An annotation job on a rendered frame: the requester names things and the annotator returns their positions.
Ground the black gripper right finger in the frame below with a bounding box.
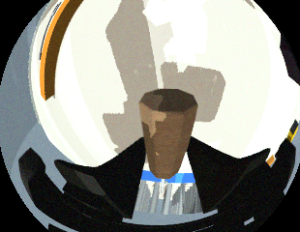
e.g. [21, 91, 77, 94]
[186, 136, 271, 213]

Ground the yellow block with dark grey end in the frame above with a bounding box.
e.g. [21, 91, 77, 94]
[286, 120, 298, 142]

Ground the orange rectangular block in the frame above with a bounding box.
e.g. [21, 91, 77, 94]
[39, 0, 83, 101]
[267, 156, 275, 166]

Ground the light blue flat strip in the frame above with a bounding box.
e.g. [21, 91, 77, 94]
[141, 170, 195, 183]

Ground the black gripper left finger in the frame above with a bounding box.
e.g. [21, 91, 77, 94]
[53, 138, 146, 219]

